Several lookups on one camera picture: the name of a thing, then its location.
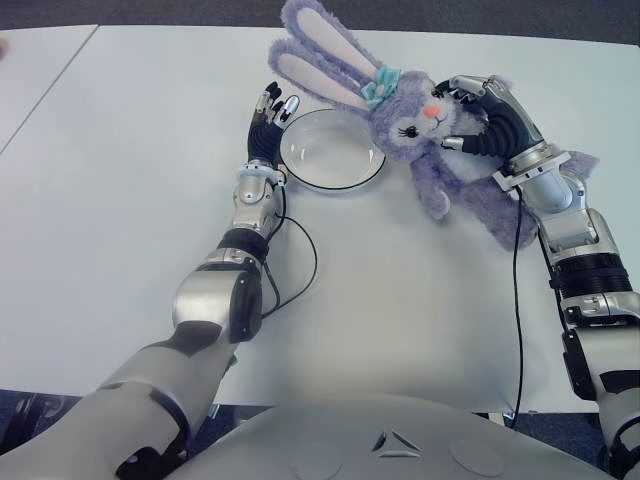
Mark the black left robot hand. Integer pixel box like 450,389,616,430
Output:
247,82,302,169

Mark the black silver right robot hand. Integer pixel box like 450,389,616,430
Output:
433,74,546,166

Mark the white plate with black rim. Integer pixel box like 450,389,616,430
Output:
278,108,387,195

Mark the purple plush bunny doll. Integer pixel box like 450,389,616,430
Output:
268,0,600,251

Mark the grey robot torso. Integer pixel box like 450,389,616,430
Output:
164,397,616,480

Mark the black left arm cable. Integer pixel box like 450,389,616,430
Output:
262,184,319,319

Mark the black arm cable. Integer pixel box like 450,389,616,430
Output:
262,184,319,319
507,192,525,431

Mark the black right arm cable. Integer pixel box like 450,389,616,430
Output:
507,192,525,431

